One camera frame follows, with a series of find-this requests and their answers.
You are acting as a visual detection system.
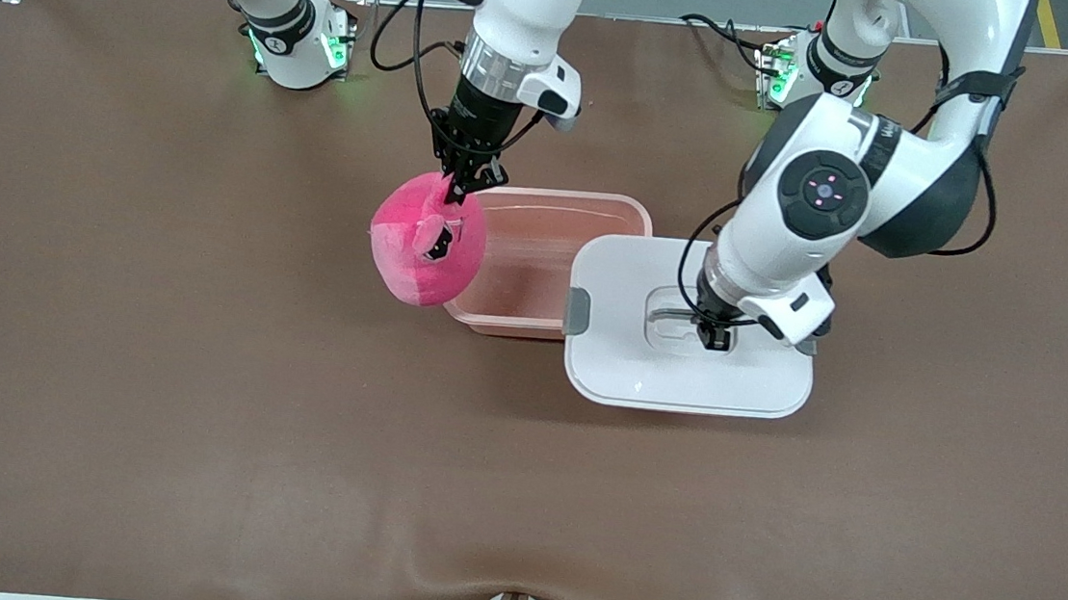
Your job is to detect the pink round plush toy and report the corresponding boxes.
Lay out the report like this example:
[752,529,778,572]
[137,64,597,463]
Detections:
[363,166,494,314]

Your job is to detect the white box lid grey latches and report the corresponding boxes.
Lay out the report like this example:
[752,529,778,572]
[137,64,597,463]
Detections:
[557,229,826,424]

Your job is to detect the pink plastic storage box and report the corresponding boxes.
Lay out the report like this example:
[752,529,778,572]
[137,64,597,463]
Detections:
[439,180,657,349]

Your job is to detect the brown table mat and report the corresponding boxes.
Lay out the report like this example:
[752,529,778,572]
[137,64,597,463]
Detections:
[0,0,1068,600]

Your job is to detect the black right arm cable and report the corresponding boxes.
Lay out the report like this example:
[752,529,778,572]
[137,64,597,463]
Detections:
[361,0,561,165]

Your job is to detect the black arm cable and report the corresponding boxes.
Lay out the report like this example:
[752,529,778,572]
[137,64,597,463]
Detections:
[361,0,561,165]
[672,24,1013,352]

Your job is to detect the black left base cable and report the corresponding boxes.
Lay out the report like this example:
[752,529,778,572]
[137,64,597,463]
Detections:
[675,12,784,77]

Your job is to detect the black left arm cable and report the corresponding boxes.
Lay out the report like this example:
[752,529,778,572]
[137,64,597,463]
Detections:
[672,24,1013,352]

